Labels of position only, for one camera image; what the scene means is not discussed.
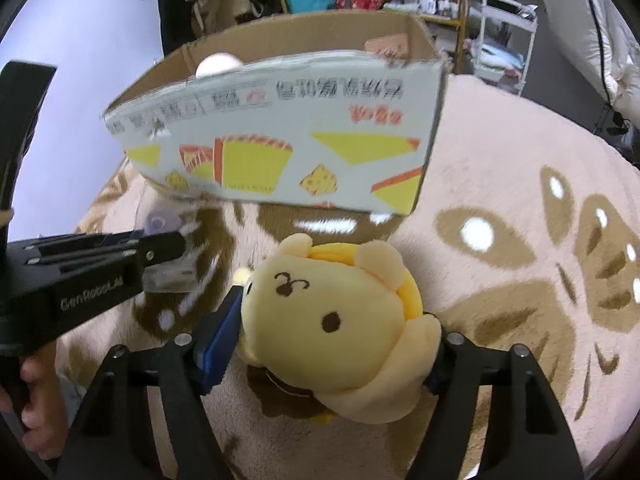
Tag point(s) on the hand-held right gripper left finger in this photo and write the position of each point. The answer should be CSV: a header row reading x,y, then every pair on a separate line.
x,y
220,340

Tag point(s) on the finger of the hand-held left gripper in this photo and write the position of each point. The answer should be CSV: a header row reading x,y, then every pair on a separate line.
x,y
160,250
85,241

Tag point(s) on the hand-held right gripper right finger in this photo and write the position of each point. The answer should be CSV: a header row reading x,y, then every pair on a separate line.
x,y
452,360

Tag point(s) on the purple item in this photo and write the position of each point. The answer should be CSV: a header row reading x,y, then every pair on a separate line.
x,y
165,280

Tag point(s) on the yellow plush dog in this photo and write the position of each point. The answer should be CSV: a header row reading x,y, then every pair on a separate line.
x,y
325,320

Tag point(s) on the printed cardboard box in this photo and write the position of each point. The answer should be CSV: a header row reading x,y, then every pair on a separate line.
x,y
300,125

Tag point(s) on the person's left hand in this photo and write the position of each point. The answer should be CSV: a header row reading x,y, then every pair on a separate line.
x,y
45,410

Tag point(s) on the beige printed blanket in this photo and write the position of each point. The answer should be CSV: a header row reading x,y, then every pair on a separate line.
x,y
500,360

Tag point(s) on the black garment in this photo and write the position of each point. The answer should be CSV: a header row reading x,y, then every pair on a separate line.
x,y
175,25

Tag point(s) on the beige trousers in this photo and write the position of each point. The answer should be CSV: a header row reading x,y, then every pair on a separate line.
x,y
225,7

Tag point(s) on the dark clutter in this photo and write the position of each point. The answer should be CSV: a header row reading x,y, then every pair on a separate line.
x,y
617,130

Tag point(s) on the white trolley cart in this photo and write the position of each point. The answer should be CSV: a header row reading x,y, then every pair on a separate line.
x,y
530,35

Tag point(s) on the wooden shelf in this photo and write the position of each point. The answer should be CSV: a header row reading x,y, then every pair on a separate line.
x,y
461,0

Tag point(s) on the white duvet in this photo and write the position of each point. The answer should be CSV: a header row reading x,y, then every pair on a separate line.
x,y
575,20

